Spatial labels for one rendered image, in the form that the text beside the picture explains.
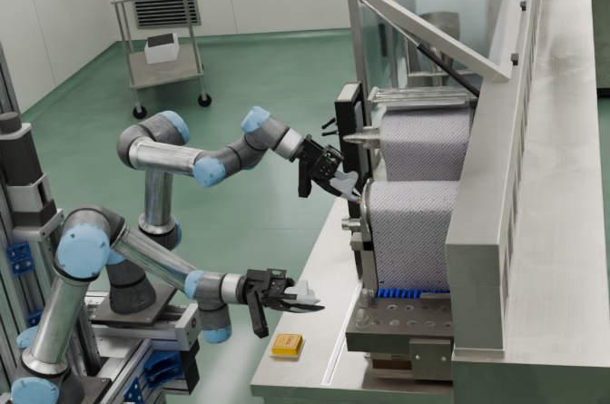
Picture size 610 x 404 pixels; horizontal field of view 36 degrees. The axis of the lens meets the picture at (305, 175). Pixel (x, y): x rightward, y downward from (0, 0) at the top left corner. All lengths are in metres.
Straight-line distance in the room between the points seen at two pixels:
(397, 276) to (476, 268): 1.03
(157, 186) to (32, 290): 0.48
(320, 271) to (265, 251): 2.03
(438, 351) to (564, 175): 0.54
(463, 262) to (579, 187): 0.66
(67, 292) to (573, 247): 1.20
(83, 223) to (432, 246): 0.87
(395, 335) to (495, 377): 0.81
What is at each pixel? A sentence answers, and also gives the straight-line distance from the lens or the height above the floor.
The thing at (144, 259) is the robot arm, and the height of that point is 1.23.
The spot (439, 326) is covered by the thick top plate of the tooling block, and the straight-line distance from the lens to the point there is 2.40.
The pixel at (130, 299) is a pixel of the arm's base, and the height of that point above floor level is 0.87.
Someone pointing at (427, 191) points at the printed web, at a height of 1.31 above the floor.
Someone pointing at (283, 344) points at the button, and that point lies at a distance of 2.59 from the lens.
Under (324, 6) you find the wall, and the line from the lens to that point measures 8.23.
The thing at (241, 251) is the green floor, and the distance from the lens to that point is 4.99.
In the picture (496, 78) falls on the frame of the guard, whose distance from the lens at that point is 2.11.
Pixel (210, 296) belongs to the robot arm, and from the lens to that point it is 2.40.
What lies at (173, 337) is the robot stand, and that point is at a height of 0.73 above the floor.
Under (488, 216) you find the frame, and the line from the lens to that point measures 1.56.
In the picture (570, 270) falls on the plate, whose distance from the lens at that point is 1.82.
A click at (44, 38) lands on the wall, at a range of 7.92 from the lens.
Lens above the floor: 2.40
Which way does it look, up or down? 25 degrees down
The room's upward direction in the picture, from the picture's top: 9 degrees counter-clockwise
